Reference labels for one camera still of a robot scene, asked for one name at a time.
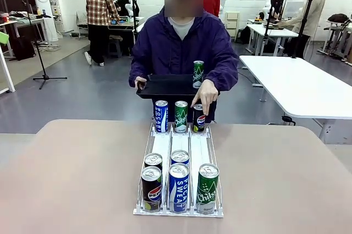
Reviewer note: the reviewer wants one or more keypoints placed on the person's left hand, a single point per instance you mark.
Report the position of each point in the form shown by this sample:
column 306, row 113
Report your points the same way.
column 207, row 93

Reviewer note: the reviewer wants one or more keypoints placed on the person's right hand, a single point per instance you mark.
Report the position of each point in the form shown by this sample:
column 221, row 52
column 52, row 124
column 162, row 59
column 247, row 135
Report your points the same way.
column 140, row 79

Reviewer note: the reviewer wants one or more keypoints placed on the green Chilsung cider can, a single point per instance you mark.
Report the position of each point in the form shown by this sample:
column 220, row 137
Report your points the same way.
column 198, row 74
column 207, row 190
column 181, row 118

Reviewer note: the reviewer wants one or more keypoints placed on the black plastic serving tray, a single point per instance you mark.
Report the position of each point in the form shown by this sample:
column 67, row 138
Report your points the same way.
column 165, row 86

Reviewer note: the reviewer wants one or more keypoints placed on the black Pepsi can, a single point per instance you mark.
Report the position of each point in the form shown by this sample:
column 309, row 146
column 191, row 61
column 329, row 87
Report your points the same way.
column 198, row 122
column 153, row 159
column 151, row 190

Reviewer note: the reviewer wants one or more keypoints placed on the person's left forearm purple sleeve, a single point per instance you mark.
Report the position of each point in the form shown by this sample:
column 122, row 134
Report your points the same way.
column 225, row 77

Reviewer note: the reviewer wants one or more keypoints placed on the person's right forearm purple sleeve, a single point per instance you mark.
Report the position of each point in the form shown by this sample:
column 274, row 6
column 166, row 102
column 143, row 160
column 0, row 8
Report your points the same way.
column 137, row 70

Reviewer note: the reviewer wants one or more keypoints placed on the person in purple jacket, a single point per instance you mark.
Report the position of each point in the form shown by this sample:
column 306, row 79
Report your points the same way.
column 170, row 49

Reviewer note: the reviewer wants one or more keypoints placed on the seated person in black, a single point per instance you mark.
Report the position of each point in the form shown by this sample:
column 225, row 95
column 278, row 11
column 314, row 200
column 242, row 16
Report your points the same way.
column 129, row 5

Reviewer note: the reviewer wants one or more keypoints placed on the person in plaid shirt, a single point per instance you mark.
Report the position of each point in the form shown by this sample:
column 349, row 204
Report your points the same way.
column 100, row 5

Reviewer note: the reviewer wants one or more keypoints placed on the person in beige jacket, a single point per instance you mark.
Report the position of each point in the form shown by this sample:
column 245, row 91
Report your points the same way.
column 310, row 13

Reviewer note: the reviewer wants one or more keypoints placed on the dark plastic stool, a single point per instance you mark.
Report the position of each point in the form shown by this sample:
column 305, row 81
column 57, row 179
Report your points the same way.
column 114, row 46

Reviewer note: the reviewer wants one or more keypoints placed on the blue Pocari Sweat can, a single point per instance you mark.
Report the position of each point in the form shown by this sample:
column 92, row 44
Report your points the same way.
column 180, row 157
column 161, row 117
column 179, row 190

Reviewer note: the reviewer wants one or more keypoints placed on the grey workbench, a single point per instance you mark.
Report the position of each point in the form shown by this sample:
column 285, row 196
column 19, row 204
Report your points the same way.
column 126, row 24

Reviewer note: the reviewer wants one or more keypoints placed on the white drawer cabinet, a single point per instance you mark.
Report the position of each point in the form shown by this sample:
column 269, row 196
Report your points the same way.
column 232, row 24

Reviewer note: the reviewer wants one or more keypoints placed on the large white table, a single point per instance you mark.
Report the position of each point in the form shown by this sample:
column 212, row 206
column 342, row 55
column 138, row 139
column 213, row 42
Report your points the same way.
column 297, row 85

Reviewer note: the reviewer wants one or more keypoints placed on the black microphone stand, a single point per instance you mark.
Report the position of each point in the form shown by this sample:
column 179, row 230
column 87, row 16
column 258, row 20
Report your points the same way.
column 45, row 76

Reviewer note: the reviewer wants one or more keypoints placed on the cluttered white desk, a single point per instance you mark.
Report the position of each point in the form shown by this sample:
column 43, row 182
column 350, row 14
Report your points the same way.
column 30, row 20

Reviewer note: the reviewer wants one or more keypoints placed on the white table leg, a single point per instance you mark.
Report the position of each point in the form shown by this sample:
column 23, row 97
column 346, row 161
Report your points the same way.
column 6, row 71

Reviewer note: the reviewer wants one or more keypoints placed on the green box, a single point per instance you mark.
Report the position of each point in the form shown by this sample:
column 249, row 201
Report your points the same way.
column 4, row 38

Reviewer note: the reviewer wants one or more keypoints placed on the black bag on desk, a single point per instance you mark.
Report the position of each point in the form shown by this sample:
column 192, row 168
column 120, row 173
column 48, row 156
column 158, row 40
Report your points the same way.
column 338, row 18

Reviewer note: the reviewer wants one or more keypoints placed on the black camera tripod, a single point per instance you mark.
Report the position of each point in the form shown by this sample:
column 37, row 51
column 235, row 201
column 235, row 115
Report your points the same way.
column 303, row 24
column 266, row 33
column 134, row 11

